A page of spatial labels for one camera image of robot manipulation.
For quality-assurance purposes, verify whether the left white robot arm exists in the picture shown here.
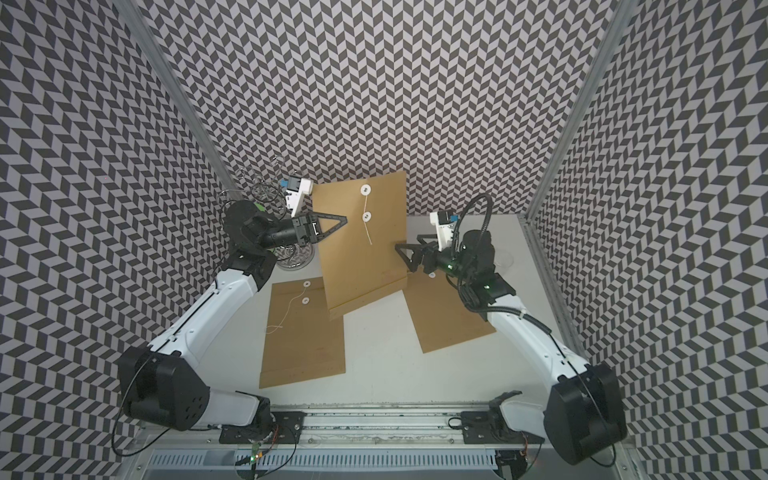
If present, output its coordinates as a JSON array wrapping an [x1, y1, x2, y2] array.
[[116, 200, 347, 432]]

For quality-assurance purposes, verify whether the clear plastic cup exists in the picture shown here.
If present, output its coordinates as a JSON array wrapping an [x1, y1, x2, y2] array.
[[494, 249, 514, 275]]

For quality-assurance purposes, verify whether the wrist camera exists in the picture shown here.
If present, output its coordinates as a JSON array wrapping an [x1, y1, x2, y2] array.
[[279, 176, 314, 217], [429, 209, 458, 251]]

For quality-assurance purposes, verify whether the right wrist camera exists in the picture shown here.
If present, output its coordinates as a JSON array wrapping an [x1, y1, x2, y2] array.
[[429, 209, 458, 251]]

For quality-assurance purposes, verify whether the brown file bag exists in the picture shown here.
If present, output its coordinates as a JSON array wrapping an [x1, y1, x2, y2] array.
[[403, 271, 496, 353], [312, 171, 407, 319], [259, 277, 346, 389]]

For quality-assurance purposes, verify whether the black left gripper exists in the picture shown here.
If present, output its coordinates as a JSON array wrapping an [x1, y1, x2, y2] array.
[[257, 210, 347, 250]]

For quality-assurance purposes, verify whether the aluminium front rail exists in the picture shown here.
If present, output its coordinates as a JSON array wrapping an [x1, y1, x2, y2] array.
[[137, 405, 631, 450]]

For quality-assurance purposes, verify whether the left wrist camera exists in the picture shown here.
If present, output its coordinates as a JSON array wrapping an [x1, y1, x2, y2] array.
[[279, 176, 314, 217]]

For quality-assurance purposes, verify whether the metal wire cup rack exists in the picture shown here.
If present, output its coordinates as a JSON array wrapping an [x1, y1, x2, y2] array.
[[218, 169, 314, 271]]

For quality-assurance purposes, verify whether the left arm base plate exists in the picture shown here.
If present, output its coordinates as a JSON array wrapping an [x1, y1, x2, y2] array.
[[219, 410, 306, 445]]

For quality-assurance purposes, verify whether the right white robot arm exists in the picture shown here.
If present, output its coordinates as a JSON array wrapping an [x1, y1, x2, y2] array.
[[394, 230, 628, 465]]

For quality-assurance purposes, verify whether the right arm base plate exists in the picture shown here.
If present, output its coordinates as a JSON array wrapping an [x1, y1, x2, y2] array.
[[459, 410, 544, 445]]

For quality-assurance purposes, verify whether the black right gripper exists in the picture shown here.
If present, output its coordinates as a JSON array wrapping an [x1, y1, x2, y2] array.
[[396, 233, 475, 282]]

